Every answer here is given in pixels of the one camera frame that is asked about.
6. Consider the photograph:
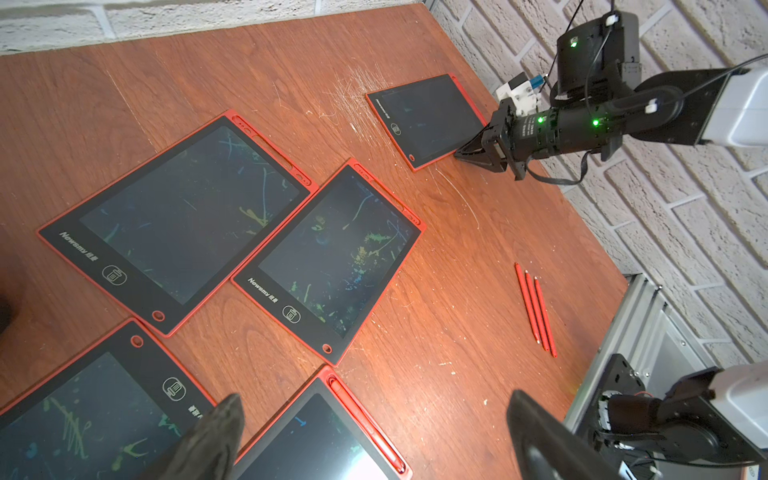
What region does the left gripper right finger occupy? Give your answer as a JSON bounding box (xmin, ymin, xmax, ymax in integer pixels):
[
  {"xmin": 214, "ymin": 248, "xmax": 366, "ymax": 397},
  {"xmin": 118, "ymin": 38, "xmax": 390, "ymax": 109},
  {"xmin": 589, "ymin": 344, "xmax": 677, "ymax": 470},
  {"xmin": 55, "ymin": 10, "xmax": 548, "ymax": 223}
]
[{"xmin": 506, "ymin": 389, "xmax": 628, "ymax": 479}]

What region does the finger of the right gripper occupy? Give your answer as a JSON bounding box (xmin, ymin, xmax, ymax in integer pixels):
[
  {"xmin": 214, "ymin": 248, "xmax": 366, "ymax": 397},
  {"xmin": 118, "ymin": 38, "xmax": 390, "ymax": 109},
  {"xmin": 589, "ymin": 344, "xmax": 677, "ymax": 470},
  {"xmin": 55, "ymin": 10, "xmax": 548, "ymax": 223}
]
[
  {"xmin": 454, "ymin": 152, "xmax": 508, "ymax": 173},
  {"xmin": 454, "ymin": 128, "xmax": 495, "ymax": 158}
]

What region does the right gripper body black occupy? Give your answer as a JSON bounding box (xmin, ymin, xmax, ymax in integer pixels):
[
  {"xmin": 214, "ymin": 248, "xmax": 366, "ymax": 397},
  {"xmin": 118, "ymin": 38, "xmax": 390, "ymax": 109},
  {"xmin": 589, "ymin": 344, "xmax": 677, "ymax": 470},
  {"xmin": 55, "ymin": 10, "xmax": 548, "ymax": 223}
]
[{"xmin": 481, "ymin": 98, "xmax": 534, "ymax": 180}]

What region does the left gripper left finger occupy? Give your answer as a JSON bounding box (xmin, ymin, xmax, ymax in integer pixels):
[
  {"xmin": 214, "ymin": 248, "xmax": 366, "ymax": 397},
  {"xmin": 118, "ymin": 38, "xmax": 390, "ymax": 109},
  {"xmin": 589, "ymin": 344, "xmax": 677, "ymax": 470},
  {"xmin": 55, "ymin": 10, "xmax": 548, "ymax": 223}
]
[{"xmin": 138, "ymin": 393, "xmax": 245, "ymax": 479}]

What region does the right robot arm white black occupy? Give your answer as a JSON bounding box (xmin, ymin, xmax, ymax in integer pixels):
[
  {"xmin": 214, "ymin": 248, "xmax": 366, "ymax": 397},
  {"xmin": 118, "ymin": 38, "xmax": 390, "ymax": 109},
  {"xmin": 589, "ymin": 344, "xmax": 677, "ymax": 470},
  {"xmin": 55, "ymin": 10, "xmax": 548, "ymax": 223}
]
[{"xmin": 456, "ymin": 10, "xmax": 767, "ymax": 469}]

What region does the left writing tablet red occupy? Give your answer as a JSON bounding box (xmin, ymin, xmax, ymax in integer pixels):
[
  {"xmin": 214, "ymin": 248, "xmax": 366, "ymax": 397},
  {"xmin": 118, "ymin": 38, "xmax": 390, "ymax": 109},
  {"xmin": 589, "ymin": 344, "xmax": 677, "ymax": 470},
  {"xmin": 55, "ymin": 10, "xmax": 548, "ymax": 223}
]
[{"xmin": 1, "ymin": 319, "xmax": 216, "ymax": 479}]

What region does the writing tablet red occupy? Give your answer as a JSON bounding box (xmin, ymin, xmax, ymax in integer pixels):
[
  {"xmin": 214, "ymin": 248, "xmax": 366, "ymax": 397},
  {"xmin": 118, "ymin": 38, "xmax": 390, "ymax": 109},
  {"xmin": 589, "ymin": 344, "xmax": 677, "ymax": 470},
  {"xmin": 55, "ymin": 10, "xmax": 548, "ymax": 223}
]
[
  {"xmin": 38, "ymin": 110, "xmax": 318, "ymax": 337},
  {"xmin": 1, "ymin": 319, "xmax": 216, "ymax": 479}
]

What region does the far writing tablet red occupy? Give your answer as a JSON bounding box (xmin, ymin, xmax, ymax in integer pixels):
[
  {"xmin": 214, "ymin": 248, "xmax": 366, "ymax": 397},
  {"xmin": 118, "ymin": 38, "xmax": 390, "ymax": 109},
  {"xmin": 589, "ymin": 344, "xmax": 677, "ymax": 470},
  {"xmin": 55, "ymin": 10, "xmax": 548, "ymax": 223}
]
[{"xmin": 38, "ymin": 110, "xmax": 318, "ymax": 337}]

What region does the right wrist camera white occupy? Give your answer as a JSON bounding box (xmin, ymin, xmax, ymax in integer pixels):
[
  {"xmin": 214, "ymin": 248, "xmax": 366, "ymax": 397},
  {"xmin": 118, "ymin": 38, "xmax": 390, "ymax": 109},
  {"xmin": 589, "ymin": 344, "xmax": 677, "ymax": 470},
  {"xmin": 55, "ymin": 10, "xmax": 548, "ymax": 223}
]
[{"xmin": 494, "ymin": 72, "xmax": 545, "ymax": 117}]

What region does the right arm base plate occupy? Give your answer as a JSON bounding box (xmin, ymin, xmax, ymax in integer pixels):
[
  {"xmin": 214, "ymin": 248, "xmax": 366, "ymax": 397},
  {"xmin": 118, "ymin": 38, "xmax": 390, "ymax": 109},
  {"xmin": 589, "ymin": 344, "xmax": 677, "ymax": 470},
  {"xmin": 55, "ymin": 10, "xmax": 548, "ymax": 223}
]
[{"xmin": 575, "ymin": 353, "xmax": 645, "ymax": 459}]

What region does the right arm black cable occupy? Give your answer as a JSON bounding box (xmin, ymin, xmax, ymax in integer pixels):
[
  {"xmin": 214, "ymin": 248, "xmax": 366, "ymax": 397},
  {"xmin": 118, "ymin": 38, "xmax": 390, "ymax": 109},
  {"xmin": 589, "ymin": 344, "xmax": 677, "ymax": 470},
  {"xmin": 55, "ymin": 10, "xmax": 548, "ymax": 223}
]
[{"xmin": 524, "ymin": 0, "xmax": 768, "ymax": 187}]

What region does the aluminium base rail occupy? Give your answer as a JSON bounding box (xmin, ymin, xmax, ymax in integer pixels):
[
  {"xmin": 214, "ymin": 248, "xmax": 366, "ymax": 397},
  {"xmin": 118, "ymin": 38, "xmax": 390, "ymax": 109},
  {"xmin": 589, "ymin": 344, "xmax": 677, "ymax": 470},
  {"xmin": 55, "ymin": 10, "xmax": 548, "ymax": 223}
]
[{"xmin": 563, "ymin": 272, "xmax": 768, "ymax": 480}]

